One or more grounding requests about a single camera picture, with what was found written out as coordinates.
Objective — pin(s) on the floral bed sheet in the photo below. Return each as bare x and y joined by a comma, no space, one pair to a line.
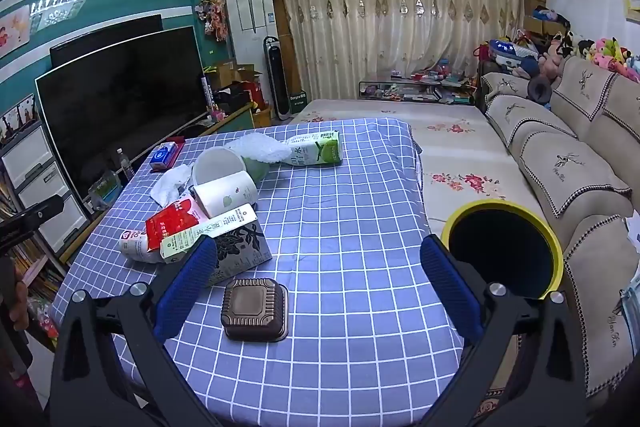
450,147

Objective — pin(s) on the white plastic bag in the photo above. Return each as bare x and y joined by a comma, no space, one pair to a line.
260,147

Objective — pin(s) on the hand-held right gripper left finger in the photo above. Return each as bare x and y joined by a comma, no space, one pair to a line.
190,279

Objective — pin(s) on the black white tower fan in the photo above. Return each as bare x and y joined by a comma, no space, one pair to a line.
277,77

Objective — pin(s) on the blue checkered tablecloth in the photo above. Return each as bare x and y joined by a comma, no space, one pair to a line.
340,232

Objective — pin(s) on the white standing air conditioner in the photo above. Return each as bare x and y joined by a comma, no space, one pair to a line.
250,7

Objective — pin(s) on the beige embroidered curtain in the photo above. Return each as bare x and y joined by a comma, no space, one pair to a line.
390,7

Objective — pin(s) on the pink white drink carton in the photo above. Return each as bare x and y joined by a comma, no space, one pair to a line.
132,244

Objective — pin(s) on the large black television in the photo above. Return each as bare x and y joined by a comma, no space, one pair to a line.
120,107

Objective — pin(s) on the black patterned box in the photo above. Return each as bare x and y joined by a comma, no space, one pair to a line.
245,252

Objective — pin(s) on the small black television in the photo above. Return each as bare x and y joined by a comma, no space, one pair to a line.
100,42

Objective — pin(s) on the person's left hand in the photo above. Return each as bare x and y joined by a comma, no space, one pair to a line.
21,307

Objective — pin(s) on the green white drink carton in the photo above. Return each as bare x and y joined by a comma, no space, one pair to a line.
315,149

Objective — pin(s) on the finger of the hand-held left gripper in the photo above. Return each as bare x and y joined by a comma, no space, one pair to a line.
35,216

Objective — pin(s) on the beige sofa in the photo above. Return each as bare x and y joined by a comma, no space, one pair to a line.
590,157

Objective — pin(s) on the blue tissue pack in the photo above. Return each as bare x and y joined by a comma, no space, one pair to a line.
162,155

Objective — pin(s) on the yellow rimmed dark bin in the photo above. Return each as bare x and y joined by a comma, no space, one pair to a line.
500,252

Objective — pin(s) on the white round lid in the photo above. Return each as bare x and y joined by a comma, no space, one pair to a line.
217,164

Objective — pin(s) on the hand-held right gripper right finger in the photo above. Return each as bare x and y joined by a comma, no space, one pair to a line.
450,287

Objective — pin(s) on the open cardboard box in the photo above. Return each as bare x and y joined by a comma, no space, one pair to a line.
235,74

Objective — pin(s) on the red blue packet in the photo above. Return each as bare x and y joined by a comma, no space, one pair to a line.
179,147

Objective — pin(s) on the white printed long carton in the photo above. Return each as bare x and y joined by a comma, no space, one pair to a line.
225,222

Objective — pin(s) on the artificial flower decoration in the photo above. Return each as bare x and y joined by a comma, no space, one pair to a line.
212,14

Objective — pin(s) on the pile of plush toys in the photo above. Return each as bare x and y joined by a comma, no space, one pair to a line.
600,52

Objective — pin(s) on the cluttered glass table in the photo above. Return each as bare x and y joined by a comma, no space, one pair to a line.
415,89

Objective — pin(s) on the clear water bottle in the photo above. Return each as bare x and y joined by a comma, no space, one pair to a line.
124,164

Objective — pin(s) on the white tissue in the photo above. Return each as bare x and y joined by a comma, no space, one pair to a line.
170,184

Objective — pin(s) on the red snack packet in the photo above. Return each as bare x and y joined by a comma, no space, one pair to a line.
172,222

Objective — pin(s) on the dark neck pillow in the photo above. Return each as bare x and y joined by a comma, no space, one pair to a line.
540,91

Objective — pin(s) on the white paper cup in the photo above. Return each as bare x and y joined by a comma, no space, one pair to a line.
227,194

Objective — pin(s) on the brown ribbed plastic tray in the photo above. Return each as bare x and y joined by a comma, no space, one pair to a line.
255,309

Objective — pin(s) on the white drawer unit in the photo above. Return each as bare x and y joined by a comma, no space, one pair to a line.
30,157

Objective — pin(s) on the stacked cardboard boxes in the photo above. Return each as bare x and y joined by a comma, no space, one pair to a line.
532,2

